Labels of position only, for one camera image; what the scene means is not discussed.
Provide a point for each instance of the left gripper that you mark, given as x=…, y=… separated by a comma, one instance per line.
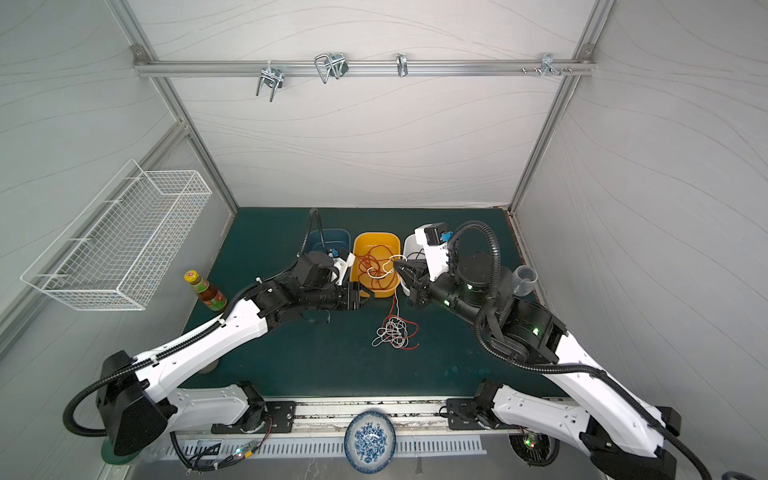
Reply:
x=353, y=295

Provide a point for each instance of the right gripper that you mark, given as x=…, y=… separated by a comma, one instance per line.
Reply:
x=417, y=288

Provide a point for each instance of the white cable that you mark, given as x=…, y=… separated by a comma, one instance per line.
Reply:
x=378, y=269

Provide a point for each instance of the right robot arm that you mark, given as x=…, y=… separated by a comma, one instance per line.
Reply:
x=623, y=436

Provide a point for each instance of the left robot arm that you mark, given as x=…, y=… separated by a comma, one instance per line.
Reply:
x=138, y=399

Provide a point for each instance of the blue plastic bin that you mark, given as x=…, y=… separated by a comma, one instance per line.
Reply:
x=333, y=241

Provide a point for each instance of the white plastic bin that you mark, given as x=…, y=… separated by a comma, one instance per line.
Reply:
x=411, y=251

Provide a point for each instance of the yellow plastic bin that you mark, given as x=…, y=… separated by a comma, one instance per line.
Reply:
x=380, y=245

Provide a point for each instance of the green table mat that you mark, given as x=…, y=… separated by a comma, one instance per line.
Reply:
x=330, y=354

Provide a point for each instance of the sauce bottle yellow cap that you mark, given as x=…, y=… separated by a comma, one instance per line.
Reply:
x=207, y=293

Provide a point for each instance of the blue white patterned plate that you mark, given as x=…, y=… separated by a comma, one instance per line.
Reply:
x=370, y=442

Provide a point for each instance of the green round lid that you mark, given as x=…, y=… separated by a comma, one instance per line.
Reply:
x=109, y=456

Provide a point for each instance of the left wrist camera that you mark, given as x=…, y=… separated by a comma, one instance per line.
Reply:
x=343, y=263

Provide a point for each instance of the metal crossbar rail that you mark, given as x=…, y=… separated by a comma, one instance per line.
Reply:
x=399, y=66

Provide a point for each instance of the white wire basket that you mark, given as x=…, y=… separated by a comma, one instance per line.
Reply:
x=115, y=253

